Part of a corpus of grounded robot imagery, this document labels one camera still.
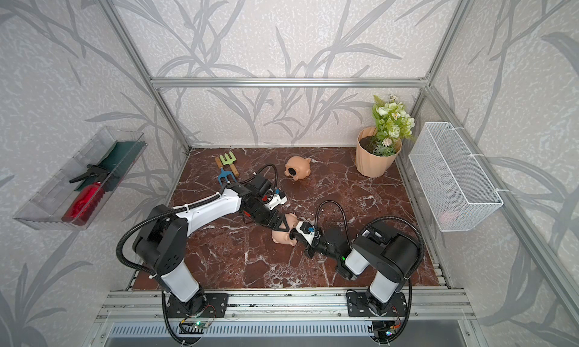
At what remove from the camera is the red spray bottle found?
1.84 feet

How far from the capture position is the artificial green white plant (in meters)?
0.92

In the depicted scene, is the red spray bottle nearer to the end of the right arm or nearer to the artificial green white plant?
the end of the right arm

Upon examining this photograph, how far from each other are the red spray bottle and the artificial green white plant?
0.98 meters
